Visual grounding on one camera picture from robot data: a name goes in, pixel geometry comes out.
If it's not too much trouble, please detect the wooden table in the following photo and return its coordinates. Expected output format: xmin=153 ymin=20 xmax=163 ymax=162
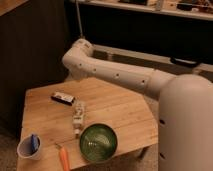
xmin=17 ymin=78 xmax=158 ymax=171

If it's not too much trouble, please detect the metal pole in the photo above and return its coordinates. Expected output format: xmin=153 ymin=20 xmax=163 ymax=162
xmin=75 ymin=0 xmax=84 ymax=38

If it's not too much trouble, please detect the upper shelf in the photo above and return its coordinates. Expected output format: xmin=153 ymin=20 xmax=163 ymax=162
xmin=69 ymin=0 xmax=213 ymax=21

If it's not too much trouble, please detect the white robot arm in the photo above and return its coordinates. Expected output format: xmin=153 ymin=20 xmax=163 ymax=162
xmin=62 ymin=39 xmax=213 ymax=171

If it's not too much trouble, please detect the green bowl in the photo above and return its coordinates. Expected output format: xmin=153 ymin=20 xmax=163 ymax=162
xmin=79 ymin=123 xmax=118 ymax=163

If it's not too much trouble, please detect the orange carrot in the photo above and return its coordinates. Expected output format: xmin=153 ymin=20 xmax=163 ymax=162
xmin=55 ymin=144 xmax=70 ymax=171

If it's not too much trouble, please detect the white cup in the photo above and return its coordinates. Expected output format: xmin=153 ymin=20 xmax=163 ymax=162
xmin=17 ymin=134 xmax=42 ymax=160

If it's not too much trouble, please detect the small clear plastic bottle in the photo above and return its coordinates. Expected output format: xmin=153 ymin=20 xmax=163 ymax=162
xmin=73 ymin=101 xmax=85 ymax=138

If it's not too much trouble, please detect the black eraser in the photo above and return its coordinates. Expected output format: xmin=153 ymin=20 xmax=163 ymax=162
xmin=51 ymin=92 xmax=75 ymax=105

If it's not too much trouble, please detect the blue marker in cup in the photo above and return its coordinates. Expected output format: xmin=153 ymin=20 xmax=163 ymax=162
xmin=31 ymin=134 xmax=39 ymax=154

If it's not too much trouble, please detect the black handle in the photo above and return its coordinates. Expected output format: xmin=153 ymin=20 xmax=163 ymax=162
xmin=170 ymin=57 xmax=201 ymax=68

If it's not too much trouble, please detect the grey bench rail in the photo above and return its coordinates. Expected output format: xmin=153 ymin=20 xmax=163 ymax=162
xmin=94 ymin=44 xmax=213 ymax=82

